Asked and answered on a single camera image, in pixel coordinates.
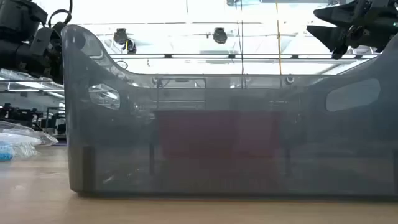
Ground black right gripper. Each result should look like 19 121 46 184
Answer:
306 0 398 59

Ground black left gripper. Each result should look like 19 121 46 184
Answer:
0 27 65 84

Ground green packaged toothbrush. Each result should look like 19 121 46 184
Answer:
0 120 59 147

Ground blue packaged toothbrush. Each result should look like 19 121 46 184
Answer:
0 133 43 158
0 140 16 161

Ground dark background workstation equipment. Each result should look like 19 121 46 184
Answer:
0 103 43 130

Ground linear ceiling light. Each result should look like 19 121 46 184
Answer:
108 53 379 60

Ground grey translucent plastic tray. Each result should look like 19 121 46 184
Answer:
61 24 398 197

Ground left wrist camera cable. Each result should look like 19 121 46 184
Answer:
47 0 73 29

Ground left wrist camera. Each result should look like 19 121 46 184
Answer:
0 0 48 32

